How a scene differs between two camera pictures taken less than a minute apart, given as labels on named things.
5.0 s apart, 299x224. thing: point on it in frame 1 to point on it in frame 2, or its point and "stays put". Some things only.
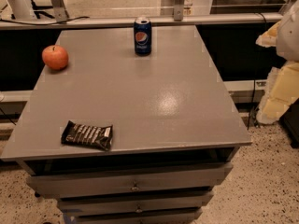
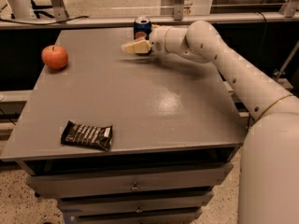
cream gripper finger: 269,38 to 155,26
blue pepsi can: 142,35 stays put
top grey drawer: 128,181 stays put
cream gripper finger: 281,91 to 138,46
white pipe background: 18,4 stays put
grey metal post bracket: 178,3 stays put
